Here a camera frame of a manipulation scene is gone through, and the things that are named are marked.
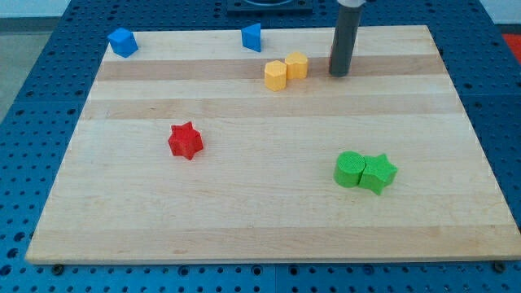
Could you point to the wooden board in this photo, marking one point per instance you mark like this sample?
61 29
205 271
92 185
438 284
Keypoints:
262 189

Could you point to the green cylinder block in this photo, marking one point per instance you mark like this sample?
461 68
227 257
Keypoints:
349 167

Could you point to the blue cube block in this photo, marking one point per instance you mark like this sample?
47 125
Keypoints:
122 42

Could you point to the yellow hexagon block front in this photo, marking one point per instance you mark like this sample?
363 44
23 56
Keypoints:
275 75

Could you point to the blue triangle block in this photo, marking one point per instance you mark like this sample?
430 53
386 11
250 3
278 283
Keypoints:
251 37

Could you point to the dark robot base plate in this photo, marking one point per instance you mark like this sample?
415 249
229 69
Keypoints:
241 7

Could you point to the yellow hexagon block rear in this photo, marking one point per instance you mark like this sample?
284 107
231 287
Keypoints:
297 65

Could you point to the green star block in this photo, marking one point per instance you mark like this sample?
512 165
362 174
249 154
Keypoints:
378 173

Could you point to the red star block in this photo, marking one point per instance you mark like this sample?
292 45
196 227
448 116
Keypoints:
185 141

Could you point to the silver rod holder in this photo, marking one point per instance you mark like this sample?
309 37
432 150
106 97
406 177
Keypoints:
351 3

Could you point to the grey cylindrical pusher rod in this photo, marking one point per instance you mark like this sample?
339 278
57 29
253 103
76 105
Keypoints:
344 40

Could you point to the yellow hexagon block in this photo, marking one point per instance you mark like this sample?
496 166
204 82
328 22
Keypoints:
297 65
275 75

